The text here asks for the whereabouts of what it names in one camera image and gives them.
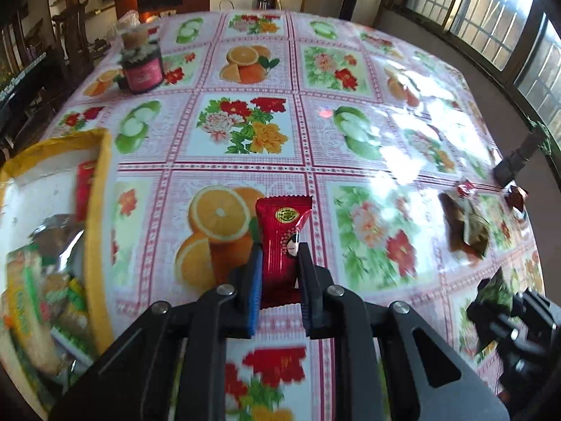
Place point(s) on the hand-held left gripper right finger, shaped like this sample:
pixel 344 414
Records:
pixel 309 298

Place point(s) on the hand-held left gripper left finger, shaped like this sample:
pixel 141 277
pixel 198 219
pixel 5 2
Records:
pixel 253 298

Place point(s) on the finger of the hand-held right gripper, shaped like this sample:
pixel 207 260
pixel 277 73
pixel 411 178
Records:
pixel 488 326

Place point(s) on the green leafy wrapper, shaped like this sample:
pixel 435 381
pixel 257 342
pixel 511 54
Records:
pixel 495 291

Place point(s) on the yellow rimmed white box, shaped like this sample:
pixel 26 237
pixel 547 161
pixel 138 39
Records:
pixel 98 228

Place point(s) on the large silver foil snack packet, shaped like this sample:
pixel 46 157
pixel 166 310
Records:
pixel 57 232

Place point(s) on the brown and green snack packet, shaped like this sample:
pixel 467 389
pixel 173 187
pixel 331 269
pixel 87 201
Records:
pixel 471 228

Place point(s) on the crumpled red foil wrapper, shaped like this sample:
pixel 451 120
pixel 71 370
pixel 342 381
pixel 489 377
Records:
pixel 516 197

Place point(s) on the small red candy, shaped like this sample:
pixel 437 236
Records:
pixel 465 188

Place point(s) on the green cloth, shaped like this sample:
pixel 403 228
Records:
pixel 545 140

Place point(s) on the pink jar with cork lid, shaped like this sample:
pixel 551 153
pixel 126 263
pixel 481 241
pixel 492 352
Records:
pixel 142 72

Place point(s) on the white plastic bag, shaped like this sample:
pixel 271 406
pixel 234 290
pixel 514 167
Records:
pixel 127 19

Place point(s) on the dark wooden furniture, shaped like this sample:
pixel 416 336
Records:
pixel 26 92

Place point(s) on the dark wooden chair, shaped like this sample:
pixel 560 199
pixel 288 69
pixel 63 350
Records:
pixel 74 35

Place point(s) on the barred window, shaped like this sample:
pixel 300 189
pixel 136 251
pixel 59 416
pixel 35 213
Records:
pixel 482 4

